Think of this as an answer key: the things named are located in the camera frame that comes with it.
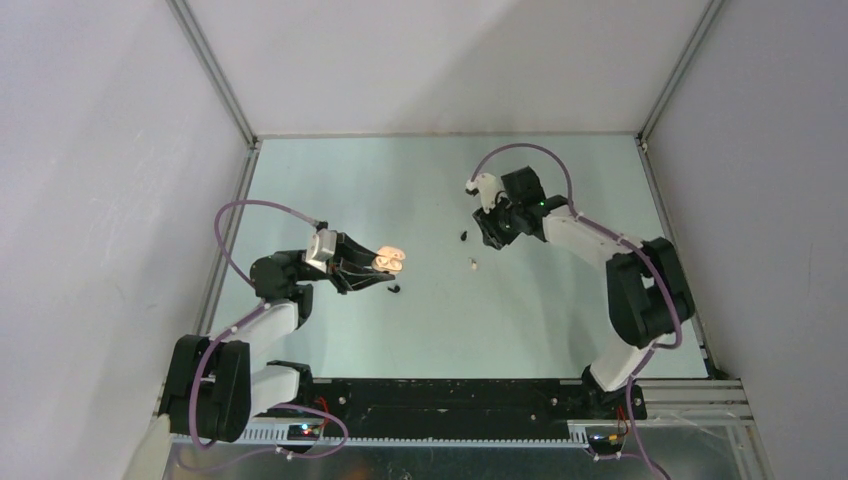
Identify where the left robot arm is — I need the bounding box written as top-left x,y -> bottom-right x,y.
158,228 -> 406,445

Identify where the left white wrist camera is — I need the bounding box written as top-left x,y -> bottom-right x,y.
304,222 -> 336,273

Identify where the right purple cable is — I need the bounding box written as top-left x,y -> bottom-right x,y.
467,143 -> 685,480

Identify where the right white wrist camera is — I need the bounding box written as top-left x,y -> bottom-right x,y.
465,173 -> 510,214

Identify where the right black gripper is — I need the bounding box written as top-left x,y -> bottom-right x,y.
473,194 -> 522,251

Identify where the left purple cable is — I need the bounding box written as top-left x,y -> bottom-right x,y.
177,199 -> 349,468

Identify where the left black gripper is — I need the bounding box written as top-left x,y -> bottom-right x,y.
294,232 -> 394,295

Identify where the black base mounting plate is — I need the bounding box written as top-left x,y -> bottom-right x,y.
295,378 -> 647,441

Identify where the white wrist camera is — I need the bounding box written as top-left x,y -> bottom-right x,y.
465,173 -> 510,214
304,222 -> 336,273

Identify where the aluminium frame rail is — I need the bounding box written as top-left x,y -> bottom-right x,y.
150,377 -> 757,452

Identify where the purple cable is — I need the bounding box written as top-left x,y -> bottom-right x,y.
177,199 -> 349,468
467,143 -> 685,480

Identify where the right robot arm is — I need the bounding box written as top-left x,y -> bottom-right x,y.
465,167 -> 695,418

